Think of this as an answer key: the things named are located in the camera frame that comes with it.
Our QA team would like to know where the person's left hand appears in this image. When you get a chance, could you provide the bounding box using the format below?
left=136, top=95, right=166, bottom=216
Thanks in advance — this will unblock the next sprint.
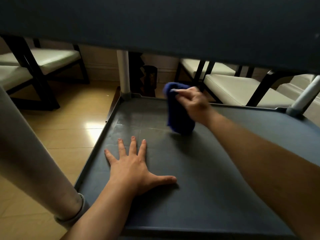
left=104, top=136, right=177, bottom=197

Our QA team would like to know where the person's right hand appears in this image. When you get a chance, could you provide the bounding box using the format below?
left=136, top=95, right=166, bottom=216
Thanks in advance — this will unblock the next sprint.
left=169, top=86, right=217, bottom=126

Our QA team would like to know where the blue cleaning cloth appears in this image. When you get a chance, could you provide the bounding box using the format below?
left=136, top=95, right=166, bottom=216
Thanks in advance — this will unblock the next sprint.
left=163, top=82, right=196, bottom=135

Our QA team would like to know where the person's left forearm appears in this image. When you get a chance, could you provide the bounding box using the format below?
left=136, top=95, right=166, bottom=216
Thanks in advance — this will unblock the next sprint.
left=59, top=181, right=137, bottom=240

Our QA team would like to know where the person's right forearm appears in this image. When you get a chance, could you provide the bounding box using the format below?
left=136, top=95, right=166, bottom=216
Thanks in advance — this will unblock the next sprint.
left=206, top=110, right=320, bottom=240

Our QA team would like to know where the dark wood chair cream cushion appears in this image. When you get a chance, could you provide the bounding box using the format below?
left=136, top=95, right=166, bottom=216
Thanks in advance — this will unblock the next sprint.
left=202, top=69, right=293, bottom=108
left=0, top=38, right=90, bottom=85
left=0, top=35, right=61, bottom=111
left=174, top=58, right=243, bottom=84

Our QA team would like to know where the dark carved wooden stand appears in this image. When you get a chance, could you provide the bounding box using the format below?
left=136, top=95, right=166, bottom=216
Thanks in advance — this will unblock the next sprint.
left=128, top=52, right=158, bottom=98

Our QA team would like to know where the dark grey cart shelf underside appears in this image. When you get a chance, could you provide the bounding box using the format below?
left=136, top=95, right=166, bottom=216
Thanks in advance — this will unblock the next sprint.
left=0, top=0, right=320, bottom=76

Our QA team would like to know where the cream upholstered seat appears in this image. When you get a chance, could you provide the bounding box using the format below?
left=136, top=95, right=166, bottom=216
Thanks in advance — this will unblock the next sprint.
left=276, top=73, right=320, bottom=121

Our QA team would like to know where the white cart post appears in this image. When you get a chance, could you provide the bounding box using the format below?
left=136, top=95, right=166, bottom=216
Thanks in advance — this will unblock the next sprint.
left=116, top=49, right=132, bottom=102

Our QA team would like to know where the thick grey cart post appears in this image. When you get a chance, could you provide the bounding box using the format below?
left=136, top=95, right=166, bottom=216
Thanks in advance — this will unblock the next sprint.
left=0, top=84, right=88, bottom=230

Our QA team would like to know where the light grey cart post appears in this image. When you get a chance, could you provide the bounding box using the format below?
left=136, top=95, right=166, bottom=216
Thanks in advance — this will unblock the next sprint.
left=286, top=75, right=320, bottom=117

